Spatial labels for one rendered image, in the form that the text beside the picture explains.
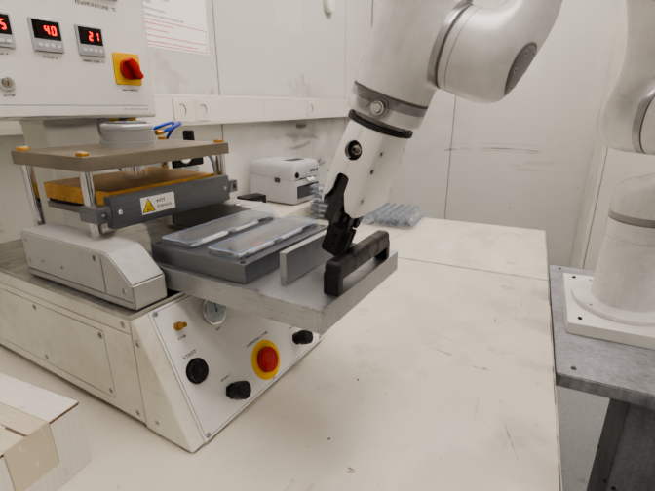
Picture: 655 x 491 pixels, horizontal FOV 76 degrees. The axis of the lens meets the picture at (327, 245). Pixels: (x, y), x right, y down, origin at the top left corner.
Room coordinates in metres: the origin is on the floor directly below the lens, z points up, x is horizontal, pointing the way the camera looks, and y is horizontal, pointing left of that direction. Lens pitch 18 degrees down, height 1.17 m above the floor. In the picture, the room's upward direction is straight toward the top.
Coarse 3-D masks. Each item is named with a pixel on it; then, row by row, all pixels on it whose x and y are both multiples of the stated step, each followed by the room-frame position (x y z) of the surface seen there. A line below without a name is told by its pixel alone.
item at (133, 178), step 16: (96, 176) 0.71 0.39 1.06; (112, 176) 0.71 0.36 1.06; (128, 176) 0.68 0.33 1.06; (144, 176) 0.70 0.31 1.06; (160, 176) 0.71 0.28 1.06; (176, 176) 0.71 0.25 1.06; (192, 176) 0.71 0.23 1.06; (208, 176) 0.73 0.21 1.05; (48, 192) 0.65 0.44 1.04; (64, 192) 0.63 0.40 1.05; (80, 192) 0.61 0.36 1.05; (96, 192) 0.59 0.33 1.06; (112, 192) 0.58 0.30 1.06; (64, 208) 0.63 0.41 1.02
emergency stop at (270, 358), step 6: (264, 348) 0.57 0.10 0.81; (270, 348) 0.58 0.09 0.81; (258, 354) 0.56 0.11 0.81; (264, 354) 0.56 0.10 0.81; (270, 354) 0.57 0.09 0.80; (276, 354) 0.58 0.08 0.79; (258, 360) 0.55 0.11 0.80; (264, 360) 0.56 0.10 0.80; (270, 360) 0.57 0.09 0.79; (276, 360) 0.57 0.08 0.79; (264, 366) 0.55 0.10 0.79; (270, 366) 0.56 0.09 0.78; (276, 366) 0.57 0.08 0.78
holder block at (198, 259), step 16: (320, 224) 0.63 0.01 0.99; (288, 240) 0.55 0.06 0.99; (160, 256) 0.53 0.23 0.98; (176, 256) 0.51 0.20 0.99; (192, 256) 0.50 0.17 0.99; (208, 256) 0.49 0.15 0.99; (256, 256) 0.49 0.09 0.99; (272, 256) 0.50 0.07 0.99; (208, 272) 0.49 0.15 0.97; (224, 272) 0.47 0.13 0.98; (240, 272) 0.46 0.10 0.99; (256, 272) 0.47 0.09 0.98
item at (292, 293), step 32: (288, 256) 0.46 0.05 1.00; (320, 256) 0.52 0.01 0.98; (192, 288) 0.49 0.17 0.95; (224, 288) 0.46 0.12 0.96; (256, 288) 0.45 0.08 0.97; (288, 288) 0.45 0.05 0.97; (320, 288) 0.45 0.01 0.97; (352, 288) 0.45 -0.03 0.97; (288, 320) 0.41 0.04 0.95; (320, 320) 0.39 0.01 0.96
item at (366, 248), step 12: (372, 240) 0.51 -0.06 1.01; (384, 240) 0.53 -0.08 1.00; (348, 252) 0.46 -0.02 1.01; (360, 252) 0.47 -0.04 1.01; (372, 252) 0.50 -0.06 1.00; (384, 252) 0.54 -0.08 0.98; (336, 264) 0.43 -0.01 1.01; (348, 264) 0.44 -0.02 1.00; (360, 264) 0.47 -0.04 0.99; (324, 276) 0.43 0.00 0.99; (336, 276) 0.42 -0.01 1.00; (324, 288) 0.43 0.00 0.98; (336, 288) 0.42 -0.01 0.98
